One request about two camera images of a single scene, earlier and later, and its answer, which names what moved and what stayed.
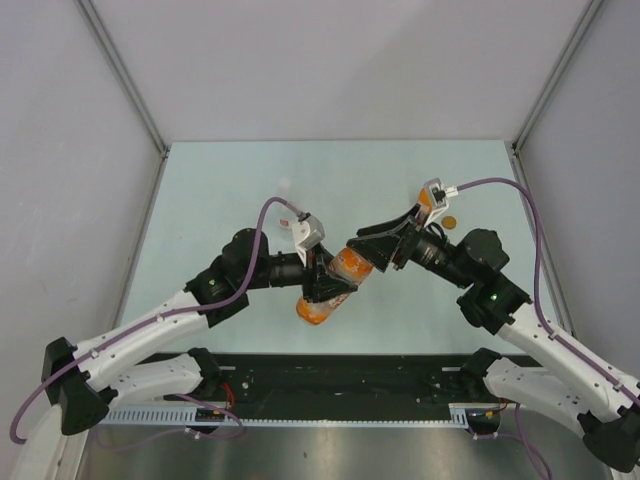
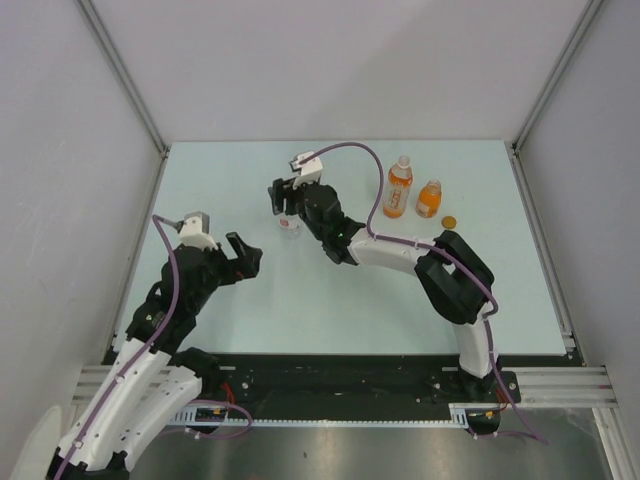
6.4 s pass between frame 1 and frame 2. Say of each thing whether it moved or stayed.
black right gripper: moved
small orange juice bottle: stayed
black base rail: stayed
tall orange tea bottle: moved
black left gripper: moved
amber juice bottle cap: stayed
